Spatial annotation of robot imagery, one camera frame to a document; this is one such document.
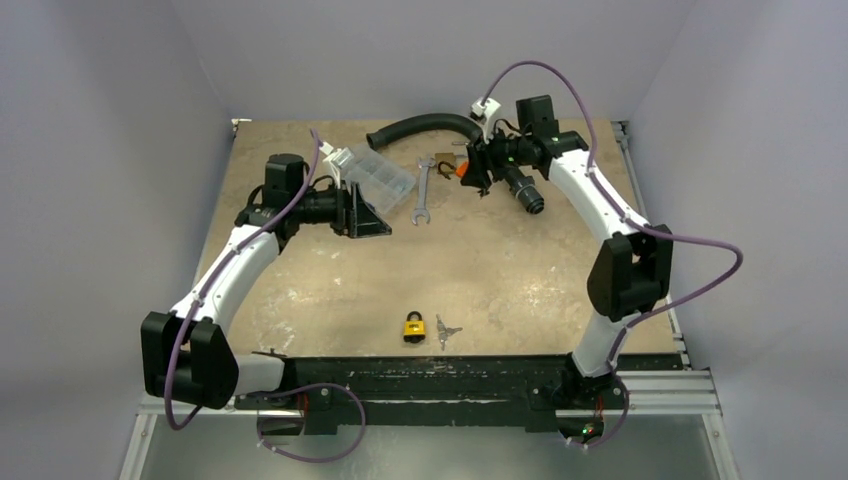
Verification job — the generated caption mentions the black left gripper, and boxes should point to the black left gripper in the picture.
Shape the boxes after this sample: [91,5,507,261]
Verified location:
[291,179,390,238]

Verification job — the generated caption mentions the yellow padlock black shackle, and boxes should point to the yellow padlock black shackle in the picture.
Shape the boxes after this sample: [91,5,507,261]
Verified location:
[402,311,426,344]

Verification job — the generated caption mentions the silver keys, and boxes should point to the silver keys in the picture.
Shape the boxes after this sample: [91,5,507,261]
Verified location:
[436,314,464,351]

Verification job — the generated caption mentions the orange black padlock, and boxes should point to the orange black padlock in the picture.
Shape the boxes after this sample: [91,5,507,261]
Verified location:
[450,158,468,180]

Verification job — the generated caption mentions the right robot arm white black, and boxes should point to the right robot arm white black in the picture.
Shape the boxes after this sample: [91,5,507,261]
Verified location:
[460,95,673,407]

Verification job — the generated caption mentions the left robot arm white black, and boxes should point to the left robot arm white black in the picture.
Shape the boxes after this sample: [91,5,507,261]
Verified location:
[140,154,392,410]

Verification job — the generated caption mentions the brass padlock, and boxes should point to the brass padlock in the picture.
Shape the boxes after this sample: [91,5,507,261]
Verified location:
[434,151,467,180]

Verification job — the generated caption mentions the clear plastic compartment box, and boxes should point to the clear plastic compartment box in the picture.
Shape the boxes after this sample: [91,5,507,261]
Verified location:
[341,143,417,216]

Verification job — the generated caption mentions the silver open-end wrench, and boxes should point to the silver open-end wrench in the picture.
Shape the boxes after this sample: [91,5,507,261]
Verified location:
[410,158,436,226]

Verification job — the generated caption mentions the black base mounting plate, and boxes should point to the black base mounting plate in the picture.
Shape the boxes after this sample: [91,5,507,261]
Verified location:
[235,354,627,435]

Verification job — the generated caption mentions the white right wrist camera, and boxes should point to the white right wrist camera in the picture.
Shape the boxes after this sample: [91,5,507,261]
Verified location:
[470,98,502,143]

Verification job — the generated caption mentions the black corrugated hose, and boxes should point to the black corrugated hose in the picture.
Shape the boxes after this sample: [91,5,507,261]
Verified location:
[366,113,546,217]

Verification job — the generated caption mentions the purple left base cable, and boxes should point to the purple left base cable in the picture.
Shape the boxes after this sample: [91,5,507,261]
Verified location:
[254,382,367,464]

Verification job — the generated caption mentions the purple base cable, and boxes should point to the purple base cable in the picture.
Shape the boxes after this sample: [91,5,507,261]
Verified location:
[563,374,629,452]
[254,382,367,464]

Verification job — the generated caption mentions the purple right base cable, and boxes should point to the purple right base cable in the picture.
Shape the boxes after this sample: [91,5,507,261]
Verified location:
[563,374,629,452]

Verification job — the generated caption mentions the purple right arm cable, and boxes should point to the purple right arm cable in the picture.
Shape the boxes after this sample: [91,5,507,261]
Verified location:
[480,60,745,372]

